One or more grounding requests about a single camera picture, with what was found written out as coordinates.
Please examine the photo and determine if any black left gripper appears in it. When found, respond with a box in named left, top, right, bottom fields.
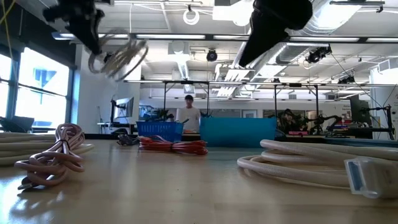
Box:
left=42, top=0, right=106, bottom=56

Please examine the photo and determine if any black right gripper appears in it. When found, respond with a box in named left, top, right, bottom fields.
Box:
left=238, top=0, right=313, bottom=68

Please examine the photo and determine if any beige USB cable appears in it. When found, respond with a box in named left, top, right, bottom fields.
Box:
left=0, top=132, right=95, bottom=166
left=236, top=139, right=398, bottom=200
left=88, top=29, right=149, bottom=82

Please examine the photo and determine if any pink USB cable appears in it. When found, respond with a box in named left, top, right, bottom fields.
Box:
left=14, top=123, right=86, bottom=190

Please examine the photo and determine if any purple USB cable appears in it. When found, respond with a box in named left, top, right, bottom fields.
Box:
left=116, top=133, right=141, bottom=146

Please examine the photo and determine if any red USB cable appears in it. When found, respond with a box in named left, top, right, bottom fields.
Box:
left=138, top=135, right=209, bottom=156

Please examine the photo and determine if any white overhead fixture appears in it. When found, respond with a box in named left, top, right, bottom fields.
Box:
left=213, top=0, right=253, bottom=27

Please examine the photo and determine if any background computer monitor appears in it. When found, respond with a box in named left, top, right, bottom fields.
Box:
left=110, top=96, right=135, bottom=124

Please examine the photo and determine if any person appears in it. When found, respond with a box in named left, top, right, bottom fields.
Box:
left=278, top=108, right=301, bottom=134
left=176, top=95, right=201, bottom=133

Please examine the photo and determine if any large teal plastic bin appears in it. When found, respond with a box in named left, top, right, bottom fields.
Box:
left=200, top=117, right=277, bottom=148

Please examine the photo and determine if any small blue plastic bin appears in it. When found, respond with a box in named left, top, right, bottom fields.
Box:
left=136, top=121, right=184, bottom=143

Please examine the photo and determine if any black background monitor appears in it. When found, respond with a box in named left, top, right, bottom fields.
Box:
left=348, top=94, right=373, bottom=127

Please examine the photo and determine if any black background stand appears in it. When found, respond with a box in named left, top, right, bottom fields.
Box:
left=360, top=105, right=396, bottom=141

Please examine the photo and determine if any black overhead camera rig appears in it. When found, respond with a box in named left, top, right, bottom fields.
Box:
left=306, top=45, right=333, bottom=65

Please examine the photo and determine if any white hanging cable ring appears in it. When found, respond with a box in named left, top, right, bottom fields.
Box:
left=182, top=8, right=200, bottom=26

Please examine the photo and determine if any black background workstation frame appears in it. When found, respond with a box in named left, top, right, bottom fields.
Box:
left=162, top=80, right=320, bottom=118

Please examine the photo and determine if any black table frame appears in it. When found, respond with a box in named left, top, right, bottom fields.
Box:
left=84, top=133, right=201, bottom=141

